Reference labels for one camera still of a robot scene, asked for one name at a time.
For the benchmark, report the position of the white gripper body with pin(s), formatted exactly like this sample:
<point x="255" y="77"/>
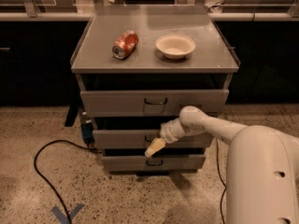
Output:
<point x="167" y="132"/>

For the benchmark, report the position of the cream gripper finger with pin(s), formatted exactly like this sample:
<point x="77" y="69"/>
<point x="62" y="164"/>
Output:
<point x="156" y="145"/>

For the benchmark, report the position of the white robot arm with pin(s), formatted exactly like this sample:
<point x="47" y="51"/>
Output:
<point x="261" y="170"/>

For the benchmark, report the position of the grey bottom drawer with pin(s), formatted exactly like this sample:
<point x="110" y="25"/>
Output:
<point x="144" y="164"/>

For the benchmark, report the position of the grey drawer cabinet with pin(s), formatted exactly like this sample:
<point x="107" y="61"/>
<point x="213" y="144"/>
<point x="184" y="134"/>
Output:
<point x="209" y="67"/>

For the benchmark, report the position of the grey top drawer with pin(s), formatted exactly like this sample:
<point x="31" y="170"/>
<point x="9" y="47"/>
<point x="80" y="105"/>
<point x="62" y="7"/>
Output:
<point x="100" y="104"/>

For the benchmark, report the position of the blue power box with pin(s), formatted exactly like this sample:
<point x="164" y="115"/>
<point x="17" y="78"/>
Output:
<point x="87" y="133"/>

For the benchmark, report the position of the white paper bowl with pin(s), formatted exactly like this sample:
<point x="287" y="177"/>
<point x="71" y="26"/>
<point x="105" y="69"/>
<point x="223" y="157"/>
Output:
<point x="175" y="46"/>

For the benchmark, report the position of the crushed orange soda can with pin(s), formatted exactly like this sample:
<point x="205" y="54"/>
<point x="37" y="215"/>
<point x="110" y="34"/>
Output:
<point x="125" y="45"/>

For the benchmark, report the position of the white counter rail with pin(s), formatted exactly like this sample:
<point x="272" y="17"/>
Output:
<point x="88" y="16"/>

